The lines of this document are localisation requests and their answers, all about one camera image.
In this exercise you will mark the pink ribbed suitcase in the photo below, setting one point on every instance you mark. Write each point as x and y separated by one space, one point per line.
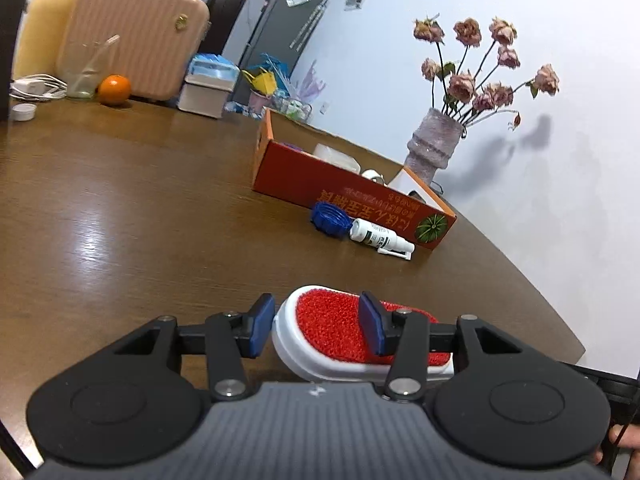
135 40

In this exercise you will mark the yellow bottle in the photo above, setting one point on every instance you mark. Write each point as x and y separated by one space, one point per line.
45 20

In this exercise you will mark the dried pink flowers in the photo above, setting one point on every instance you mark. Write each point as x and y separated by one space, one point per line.
462 85

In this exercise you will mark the clear glass with straw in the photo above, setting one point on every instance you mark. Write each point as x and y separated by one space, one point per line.
85 75

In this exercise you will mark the purple gear-shaped cap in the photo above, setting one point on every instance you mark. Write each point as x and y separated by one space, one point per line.
292 148

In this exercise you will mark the person's right hand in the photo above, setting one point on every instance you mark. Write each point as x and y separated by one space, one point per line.
627 437

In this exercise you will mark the white spray bottle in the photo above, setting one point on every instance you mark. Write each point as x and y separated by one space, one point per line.
375 235

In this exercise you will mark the grey refrigerator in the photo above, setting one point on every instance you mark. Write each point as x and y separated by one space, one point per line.
280 30

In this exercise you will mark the orange fruit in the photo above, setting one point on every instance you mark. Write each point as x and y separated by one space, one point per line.
114 90

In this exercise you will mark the blue gear-shaped cap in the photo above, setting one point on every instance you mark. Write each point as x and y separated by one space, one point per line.
330 220

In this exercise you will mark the small white cap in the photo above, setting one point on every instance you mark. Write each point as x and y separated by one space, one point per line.
24 112

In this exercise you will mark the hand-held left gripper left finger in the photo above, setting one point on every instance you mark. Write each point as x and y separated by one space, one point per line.
260 325

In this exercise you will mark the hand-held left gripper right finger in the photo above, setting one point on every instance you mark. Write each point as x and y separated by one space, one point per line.
372 322

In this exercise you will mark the white plastic box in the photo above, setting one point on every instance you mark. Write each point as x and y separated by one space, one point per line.
336 156

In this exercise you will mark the pink textured vase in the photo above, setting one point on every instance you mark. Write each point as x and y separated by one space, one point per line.
432 145

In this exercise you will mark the yellow and blue bag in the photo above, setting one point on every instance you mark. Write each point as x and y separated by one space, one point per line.
262 82

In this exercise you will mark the red and white lint brush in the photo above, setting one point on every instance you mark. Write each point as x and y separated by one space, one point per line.
325 325

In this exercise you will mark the red cardboard box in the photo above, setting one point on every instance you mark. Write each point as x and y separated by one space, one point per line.
320 185

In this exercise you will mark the purple paper decoration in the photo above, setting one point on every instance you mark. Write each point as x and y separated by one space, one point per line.
307 85

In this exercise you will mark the white tape roll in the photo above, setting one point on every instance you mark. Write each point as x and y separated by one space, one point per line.
371 175

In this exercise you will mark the blue tissue pack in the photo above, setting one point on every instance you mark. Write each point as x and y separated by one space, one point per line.
212 70

